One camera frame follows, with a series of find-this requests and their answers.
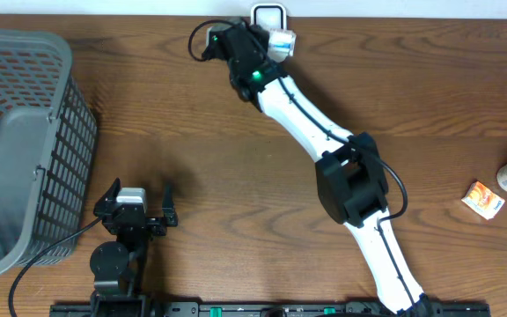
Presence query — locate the grey plastic basket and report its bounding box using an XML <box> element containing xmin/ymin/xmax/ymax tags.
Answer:
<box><xmin>0</xmin><ymin>29</ymin><xmax>98</xmax><ymax>275</ymax></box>

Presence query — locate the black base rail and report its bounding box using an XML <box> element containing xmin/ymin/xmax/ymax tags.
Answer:
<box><xmin>49</xmin><ymin>300</ymin><xmax>492</xmax><ymax>317</ymax></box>

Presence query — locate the black cable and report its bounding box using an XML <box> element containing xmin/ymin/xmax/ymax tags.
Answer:
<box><xmin>7</xmin><ymin>216</ymin><xmax>105</xmax><ymax>317</ymax></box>
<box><xmin>187</xmin><ymin>18</ymin><xmax>409</xmax><ymax>309</ymax></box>

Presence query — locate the left black cable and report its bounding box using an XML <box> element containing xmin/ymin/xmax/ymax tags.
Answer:
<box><xmin>7</xmin><ymin>216</ymin><xmax>105</xmax><ymax>317</ymax></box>

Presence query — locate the right black cable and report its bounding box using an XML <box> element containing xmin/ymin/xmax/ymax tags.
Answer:
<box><xmin>187</xmin><ymin>18</ymin><xmax>409</xmax><ymax>309</ymax></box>

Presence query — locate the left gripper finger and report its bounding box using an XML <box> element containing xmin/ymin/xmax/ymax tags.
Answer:
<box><xmin>94</xmin><ymin>178</ymin><xmax>121</xmax><ymax>210</ymax></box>
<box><xmin>162</xmin><ymin>184</ymin><xmax>178</xmax><ymax>225</ymax></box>

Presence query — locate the small orange box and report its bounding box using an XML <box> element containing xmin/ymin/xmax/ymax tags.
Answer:
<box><xmin>461</xmin><ymin>181</ymin><xmax>505</xmax><ymax>220</ymax></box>

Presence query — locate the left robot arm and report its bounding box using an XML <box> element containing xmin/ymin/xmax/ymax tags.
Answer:
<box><xmin>90</xmin><ymin>179</ymin><xmax>179</xmax><ymax>317</ymax></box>

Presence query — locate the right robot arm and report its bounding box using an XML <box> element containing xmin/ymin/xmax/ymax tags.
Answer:
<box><xmin>198</xmin><ymin>18</ymin><xmax>431</xmax><ymax>316</ymax></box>

